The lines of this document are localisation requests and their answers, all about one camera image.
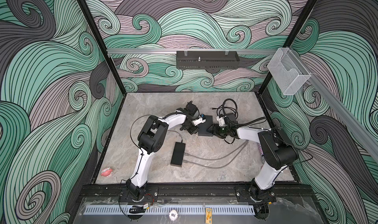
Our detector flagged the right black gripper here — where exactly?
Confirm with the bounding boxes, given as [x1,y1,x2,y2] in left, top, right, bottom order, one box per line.
[205,123,230,138]

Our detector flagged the dark grey box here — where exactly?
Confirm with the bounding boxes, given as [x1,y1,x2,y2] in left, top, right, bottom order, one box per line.
[197,115,213,137]

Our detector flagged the black cable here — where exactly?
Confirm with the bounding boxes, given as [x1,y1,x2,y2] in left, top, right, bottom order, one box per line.
[211,98,239,118]

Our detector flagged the grey ethernet cable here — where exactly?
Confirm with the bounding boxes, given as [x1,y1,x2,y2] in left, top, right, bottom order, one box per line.
[182,142,249,169]
[183,141,248,162]

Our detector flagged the black network switch box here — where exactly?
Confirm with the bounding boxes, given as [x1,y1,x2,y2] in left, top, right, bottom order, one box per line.
[170,142,186,168]

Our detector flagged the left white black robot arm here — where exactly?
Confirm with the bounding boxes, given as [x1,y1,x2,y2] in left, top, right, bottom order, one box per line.
[126,101,206,200]

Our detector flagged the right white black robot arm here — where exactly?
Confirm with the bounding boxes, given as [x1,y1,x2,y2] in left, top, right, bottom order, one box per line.
[207,99,299,203]

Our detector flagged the yellow label tag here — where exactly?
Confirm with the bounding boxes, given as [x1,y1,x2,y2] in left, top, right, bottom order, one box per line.
[205,208,212,224]

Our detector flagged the round white sticker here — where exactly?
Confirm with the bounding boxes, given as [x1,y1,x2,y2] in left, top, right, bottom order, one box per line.
[168,210,178,221]

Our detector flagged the pink toy left side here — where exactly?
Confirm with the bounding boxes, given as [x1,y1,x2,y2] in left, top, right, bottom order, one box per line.
[100,168,113,177]

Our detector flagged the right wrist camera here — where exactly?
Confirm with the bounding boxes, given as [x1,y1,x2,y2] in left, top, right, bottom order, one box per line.
[216,115,226,127]

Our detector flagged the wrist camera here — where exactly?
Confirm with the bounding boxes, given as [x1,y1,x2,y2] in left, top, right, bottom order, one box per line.
[216,115,226,127]
[192,114,206,126]

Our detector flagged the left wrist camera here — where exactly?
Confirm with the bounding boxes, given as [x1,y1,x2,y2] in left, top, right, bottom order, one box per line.
[192,114,206,126]

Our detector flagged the black perforated wall tray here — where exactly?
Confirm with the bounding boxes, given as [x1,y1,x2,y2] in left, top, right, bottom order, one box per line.
[176,50,240,72]

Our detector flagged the clear acrylic wall holder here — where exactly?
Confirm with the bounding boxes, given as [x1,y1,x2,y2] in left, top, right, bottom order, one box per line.
[267,47,311,96]

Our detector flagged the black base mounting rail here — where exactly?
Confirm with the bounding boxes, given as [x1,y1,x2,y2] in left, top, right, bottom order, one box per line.
[79,182,314,203]

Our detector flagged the white slotted cable duct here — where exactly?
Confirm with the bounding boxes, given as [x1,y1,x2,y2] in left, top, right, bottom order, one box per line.
[83,205,255,216]

